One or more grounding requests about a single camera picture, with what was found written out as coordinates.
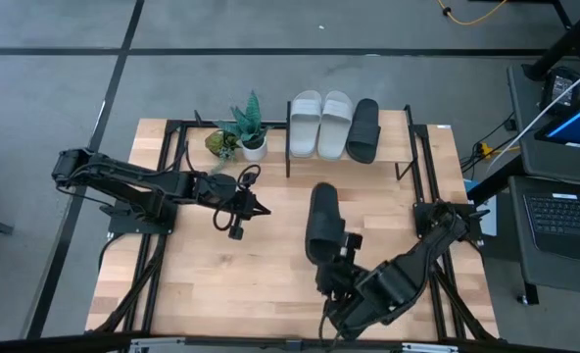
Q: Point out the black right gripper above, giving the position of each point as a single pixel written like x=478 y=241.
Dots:
x=339 y=277

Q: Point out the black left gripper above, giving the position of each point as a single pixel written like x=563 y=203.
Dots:
x=241 y=206

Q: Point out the black rubber slide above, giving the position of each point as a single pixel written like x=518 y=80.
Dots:
x=363 y=132
x=324 y=216

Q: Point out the grey rubber slide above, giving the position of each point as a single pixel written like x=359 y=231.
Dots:
x=335 y=127
x=304 y=127

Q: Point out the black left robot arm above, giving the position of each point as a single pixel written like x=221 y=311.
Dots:
x=123 y=179

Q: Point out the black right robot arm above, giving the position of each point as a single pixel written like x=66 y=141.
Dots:
x=393 y=284

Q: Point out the snake plant in white pot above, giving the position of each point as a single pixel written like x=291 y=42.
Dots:
x=255 y=149

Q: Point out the small green succulent plant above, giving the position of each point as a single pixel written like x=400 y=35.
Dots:
x=216 y=142

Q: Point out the yellow plug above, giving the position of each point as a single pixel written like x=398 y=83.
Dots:
x=486 y=148

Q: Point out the black laptop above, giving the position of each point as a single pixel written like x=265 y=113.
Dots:
x=564 y=220

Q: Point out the black crossbar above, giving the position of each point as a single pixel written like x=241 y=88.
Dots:
x=50 y=344

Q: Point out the black power adapter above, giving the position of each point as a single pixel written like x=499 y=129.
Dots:
x=559 y=88

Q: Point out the black stand leg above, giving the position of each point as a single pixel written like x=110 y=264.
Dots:
x=564 y=44

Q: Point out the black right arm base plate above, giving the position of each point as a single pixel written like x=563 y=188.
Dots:
x=422 y=220

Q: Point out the silver frame bracket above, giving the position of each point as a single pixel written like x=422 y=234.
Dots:
x=155 y=344
x=429 y=348

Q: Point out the black aluminium table frame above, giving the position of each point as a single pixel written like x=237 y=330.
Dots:
x=171 y=126

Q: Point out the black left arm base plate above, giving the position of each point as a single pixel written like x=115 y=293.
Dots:
x=123 y=224

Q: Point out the wooden shelf with black frame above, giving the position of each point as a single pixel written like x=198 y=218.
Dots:
x=393 y=142

